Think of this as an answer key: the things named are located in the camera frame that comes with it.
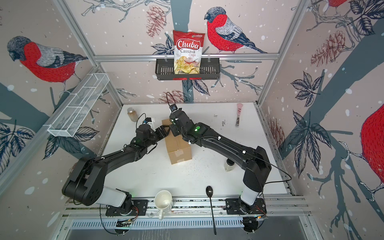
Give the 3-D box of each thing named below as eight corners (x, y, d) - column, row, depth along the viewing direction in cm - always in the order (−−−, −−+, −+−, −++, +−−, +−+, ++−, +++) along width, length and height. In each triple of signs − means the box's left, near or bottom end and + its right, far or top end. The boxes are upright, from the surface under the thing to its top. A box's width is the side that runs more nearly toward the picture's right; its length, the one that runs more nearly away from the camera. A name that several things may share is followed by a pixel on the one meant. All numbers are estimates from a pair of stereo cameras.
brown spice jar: (130, 121, 111) (125, 112, 104) (132, 116, 115) (128, 107, 107) (137, 121, 111) (133, 112, 104) (139, 116, 115) (135, 107, 107)
